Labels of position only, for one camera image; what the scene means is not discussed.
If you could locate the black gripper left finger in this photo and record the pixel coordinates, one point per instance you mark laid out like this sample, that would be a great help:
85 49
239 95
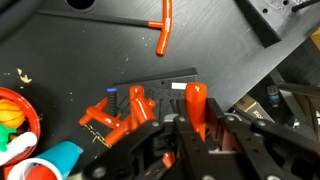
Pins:
193 157

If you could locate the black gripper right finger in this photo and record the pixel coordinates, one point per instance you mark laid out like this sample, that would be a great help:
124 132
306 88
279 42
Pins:
232 134

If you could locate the red t-handle wrench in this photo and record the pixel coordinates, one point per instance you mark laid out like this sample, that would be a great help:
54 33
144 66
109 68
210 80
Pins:
165 25
195 99

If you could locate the black wrench rack stand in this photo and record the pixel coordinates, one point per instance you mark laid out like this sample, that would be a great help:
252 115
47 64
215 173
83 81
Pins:
164 89

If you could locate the blue cup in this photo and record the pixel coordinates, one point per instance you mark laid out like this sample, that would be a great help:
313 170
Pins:
60 159

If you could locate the black angled wrench stand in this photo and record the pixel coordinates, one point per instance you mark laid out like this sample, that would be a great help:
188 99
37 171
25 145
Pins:
269 18

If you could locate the red bowl of toys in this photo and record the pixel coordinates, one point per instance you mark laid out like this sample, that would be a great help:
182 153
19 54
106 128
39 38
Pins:
20 127

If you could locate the red handle wrenches in rack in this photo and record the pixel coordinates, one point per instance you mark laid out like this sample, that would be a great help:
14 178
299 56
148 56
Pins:
140 110

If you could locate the red T-handle wrench on table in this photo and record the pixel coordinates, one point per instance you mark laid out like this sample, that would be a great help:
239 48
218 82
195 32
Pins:
165 25

